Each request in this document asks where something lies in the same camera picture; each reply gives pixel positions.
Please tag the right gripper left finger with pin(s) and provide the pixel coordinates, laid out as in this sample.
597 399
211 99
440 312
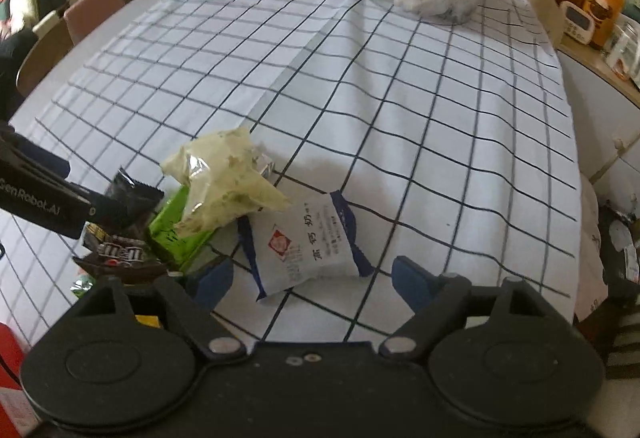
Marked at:
189 303

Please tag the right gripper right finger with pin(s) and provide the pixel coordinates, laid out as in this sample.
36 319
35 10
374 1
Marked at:
437 302

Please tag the white blue milk candy packet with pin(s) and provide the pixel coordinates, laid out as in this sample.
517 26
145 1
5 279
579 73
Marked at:
313 239

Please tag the yellow snack packet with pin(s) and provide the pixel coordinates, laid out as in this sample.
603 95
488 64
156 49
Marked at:
150 321

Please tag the black snack packet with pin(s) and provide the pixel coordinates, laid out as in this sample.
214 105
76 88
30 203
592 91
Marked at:
130 200

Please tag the green snack packet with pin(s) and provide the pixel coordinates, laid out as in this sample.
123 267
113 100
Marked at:
176 252

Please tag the dark brown snack packet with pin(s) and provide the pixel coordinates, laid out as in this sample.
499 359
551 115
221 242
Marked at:
130 260

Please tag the pale yellow snack bag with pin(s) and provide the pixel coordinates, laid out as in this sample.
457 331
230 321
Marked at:
223 181

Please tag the white black grid tablecloth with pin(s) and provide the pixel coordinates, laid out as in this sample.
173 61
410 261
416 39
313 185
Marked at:
454 144

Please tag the pink cushioned chair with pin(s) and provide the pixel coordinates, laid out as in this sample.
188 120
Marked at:
84 16

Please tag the white red cardboard box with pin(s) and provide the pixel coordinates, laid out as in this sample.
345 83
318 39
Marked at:
17 417

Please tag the white side cabinet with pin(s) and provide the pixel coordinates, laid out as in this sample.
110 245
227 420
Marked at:
606 125

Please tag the white kitchen timer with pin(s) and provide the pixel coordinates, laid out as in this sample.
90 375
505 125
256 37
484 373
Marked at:
578 24

